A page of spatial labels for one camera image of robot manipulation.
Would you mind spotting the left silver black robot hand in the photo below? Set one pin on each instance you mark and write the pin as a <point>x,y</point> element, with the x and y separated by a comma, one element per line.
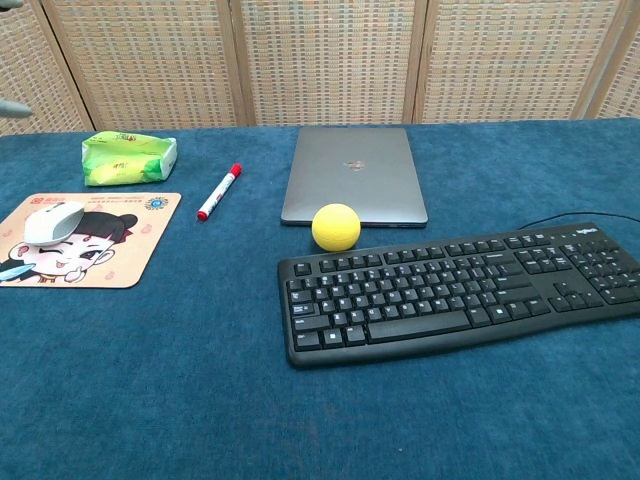
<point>12,108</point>

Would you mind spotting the white computer mouse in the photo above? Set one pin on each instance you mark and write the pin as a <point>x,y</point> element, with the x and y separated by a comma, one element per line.
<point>52,222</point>

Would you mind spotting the cartoon girl mouse pad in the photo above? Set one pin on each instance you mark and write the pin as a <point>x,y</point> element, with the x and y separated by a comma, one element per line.
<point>125,240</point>

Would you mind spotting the woven folding screen panel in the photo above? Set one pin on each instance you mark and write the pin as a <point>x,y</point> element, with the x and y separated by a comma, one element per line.
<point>330,65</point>
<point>35,75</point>
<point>622,75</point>
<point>510,60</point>
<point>150,65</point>

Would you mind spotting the green tissue pack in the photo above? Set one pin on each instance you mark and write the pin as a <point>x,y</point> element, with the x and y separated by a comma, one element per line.
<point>125,160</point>

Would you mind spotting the red white marker pen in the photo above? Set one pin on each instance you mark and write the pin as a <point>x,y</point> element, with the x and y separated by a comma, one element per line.
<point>220,192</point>

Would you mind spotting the blue table cloth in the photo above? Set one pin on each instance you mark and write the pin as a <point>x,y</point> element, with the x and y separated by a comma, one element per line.
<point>200,375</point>

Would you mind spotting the yellow foam ball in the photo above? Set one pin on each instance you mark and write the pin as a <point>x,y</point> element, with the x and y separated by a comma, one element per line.
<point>336,227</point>

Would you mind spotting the silver closed laptop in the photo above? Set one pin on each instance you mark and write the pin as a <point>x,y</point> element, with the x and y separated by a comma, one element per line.
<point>355,175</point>

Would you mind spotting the black computer keyboard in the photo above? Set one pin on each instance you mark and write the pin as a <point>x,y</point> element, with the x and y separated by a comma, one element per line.
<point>425,300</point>

